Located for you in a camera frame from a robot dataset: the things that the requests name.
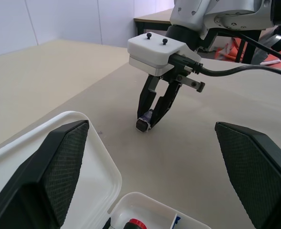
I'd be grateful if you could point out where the black marker with red cap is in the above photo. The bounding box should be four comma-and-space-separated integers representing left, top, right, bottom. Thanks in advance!
124, 218, 147, 229

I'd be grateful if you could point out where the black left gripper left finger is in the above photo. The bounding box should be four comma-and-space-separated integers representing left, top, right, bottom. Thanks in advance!
0, 120, 90, 229

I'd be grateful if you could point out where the wooden table with black legs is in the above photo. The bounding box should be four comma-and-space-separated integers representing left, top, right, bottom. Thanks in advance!
133, 8, 261, 65

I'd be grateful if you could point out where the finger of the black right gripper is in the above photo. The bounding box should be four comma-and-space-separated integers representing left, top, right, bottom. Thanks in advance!
137, 74, 161, 120
149, 82, 183, 130

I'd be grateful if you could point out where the black eraser with paper sleeve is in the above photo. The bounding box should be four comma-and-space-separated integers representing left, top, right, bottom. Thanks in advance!
135, 108, 155, 133

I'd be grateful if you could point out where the white plastic pencil case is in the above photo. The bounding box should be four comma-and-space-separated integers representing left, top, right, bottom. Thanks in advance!
0, 110, 212, 229

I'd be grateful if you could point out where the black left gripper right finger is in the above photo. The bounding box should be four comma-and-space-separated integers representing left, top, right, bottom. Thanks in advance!
214, 121, 281, 229

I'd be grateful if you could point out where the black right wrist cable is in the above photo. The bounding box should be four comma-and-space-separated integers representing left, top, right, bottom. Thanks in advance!
169, 32, 281, 79

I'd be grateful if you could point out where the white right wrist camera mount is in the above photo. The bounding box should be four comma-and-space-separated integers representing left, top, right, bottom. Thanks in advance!
127, 32, 202, 77

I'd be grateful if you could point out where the red fabric item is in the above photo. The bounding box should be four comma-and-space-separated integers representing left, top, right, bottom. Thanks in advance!
214, 37, 281, 70

